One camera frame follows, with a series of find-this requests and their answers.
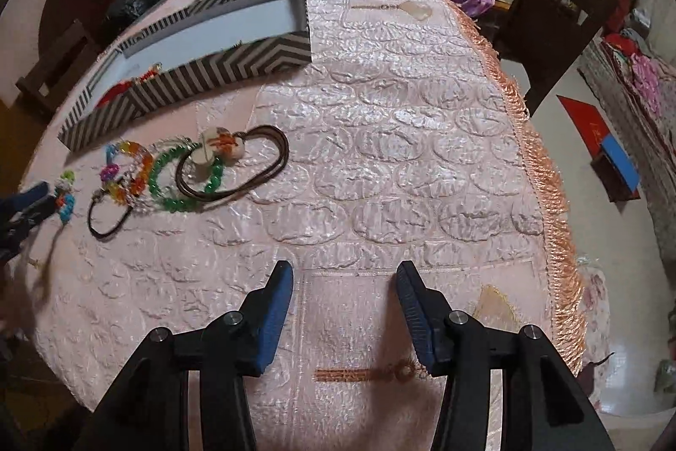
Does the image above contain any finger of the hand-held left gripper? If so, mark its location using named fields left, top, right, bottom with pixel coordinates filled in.
left=0, top=199, right=58, bottom=267
left=0, top=181, right=52, bottom=220

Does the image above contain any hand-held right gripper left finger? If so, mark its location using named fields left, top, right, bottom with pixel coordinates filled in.
left=74, top=261, right=294, bottom=451

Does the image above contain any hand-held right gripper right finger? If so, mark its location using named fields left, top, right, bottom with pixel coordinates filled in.
left=396, top=261, right=616, bottom=451

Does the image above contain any blue flower bead bracelet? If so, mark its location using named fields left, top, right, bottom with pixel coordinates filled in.
left=54, top=170, right=76, bottom=226

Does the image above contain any black cord bracelet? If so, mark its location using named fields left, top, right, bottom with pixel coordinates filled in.
left=87, top=189, right=135, bottom=239

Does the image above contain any rainbow bead bracelet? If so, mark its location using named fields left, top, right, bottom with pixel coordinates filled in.
left=103, top=140, right=155, bottom=207

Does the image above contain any clear bead bracelet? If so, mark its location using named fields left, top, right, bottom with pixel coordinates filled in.
left=124, top=137, right=204, bottom=215

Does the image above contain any brown hair tie with charm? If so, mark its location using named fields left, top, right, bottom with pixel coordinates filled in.
left=176, top=124, right=290, bottom=205

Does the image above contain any striped cardboard box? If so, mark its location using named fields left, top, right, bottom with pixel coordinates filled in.
left=57, top=0, right=312, bottom=153

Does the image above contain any red tassel knot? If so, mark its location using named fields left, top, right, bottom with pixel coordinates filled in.
left=96, top=63, right=162, bottom=107

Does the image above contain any dark wooden chair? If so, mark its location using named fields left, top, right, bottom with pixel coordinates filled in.
left=16, top=19, right=101, bottom=114
left=496, top=0, right=619, bottom=119

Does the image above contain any black plastic bag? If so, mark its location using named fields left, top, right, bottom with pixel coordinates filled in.
left=106, top=0, right=185, bottom=26

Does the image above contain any red blue box on floor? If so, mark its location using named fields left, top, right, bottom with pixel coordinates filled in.
left=557, top=95, right=616, bottom=164

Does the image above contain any fan-shaped tassel pendant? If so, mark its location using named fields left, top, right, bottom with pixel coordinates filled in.
left=351, top=1, right=431, bottom=23

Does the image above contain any sofa with patterned blanket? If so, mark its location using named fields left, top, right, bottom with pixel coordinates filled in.
left=578, top=0, right=676, bottom=262

